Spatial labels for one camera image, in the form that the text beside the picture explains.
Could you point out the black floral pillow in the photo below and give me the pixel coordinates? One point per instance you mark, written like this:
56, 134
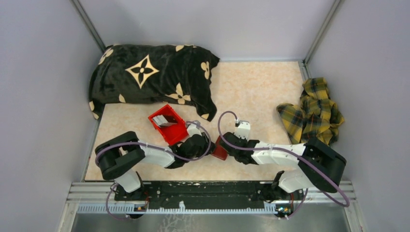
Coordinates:
145, 74

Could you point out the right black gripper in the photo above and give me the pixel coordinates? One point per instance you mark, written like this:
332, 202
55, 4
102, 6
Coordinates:
243, 139

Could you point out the yellow plaid cloth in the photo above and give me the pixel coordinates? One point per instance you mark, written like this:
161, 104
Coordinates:
315, 116

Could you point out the cards in red bin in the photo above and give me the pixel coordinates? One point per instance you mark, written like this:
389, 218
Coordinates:
164, 120

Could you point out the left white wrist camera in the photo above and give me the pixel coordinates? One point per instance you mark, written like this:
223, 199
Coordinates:
193, 128

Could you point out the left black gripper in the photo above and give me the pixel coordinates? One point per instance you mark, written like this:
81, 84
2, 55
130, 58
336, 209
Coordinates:
204, 135

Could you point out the red plastic bin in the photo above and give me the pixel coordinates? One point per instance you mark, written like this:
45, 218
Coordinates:
174, 133

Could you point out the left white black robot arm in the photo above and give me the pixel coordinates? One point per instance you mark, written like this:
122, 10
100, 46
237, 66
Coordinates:
117, 157

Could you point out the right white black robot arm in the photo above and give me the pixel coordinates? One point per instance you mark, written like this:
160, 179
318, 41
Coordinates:
313, 164

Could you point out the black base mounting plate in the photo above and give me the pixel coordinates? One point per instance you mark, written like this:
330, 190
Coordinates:
206, 195

